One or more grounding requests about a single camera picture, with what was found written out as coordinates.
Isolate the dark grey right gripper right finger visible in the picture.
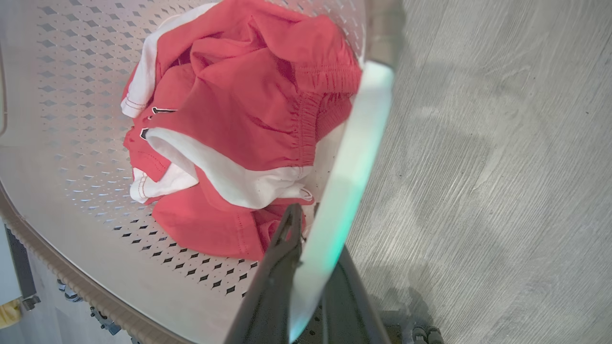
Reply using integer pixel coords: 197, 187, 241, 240
321, 245, 393, 344

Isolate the red and white garment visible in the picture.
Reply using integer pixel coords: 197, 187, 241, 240
120, 0, 363, 261

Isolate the white perforated laundry basket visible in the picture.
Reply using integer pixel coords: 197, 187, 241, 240
0, 0, 405, 344

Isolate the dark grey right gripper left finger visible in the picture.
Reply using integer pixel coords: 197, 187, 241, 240
224, 203, 306, 344

